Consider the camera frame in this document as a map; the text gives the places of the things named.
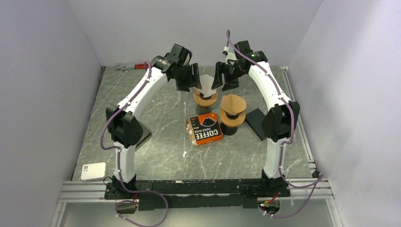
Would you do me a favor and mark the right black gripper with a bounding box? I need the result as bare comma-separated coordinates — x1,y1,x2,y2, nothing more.
211,62,245,92

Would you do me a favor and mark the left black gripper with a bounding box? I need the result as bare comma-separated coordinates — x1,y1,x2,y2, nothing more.
173,63,202,93

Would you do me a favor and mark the white paper coffee filter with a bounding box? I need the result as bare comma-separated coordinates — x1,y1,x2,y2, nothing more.
192,74,217,99

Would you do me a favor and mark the wooden dripper ring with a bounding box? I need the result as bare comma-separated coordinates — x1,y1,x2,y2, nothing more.
192,91,219,109
219,108,247,128

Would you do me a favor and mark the brown paper coffee filter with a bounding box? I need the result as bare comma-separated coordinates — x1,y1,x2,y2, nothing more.
221,94,247,115

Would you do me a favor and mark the blue ribbed glass dripper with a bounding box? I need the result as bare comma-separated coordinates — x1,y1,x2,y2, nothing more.
226,113,240,120

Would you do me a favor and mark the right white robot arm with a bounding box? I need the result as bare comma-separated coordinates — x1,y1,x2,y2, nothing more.
211,41,300,196

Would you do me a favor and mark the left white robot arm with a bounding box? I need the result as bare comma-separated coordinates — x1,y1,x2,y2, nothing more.
100,44,201,199

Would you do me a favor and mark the orange coffee filter box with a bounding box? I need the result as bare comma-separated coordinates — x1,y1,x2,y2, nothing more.
185,113,223,146

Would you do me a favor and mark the right black flat box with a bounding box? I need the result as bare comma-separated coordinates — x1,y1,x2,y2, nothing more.
245,108,267,141

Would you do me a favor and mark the black flat box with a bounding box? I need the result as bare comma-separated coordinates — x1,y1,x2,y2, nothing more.
245,108,267,141
135,122,152,150

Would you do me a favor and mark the black server base cup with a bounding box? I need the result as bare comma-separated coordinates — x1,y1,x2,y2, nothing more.
220,122,238,136

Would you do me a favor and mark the left black flat box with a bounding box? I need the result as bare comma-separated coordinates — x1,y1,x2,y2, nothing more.
135,122,152,150

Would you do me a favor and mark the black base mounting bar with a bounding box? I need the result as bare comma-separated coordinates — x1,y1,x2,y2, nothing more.
104,178,291,211

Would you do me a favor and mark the white small box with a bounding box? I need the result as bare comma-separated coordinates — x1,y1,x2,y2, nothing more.
80,162,107,181

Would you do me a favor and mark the orange handled wrench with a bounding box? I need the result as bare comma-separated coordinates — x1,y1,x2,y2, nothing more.
115,63,147,71

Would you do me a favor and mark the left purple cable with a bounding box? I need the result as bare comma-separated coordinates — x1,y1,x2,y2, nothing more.
99,61,169,227

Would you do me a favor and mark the purple cable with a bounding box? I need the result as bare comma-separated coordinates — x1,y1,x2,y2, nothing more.
99,61,169,227
225,29,325,219

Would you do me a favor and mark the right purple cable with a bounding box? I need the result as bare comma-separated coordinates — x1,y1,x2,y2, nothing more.
225,29,325,219

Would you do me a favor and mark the aluminium frame rail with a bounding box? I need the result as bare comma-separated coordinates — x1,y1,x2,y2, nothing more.
58,180,334,203

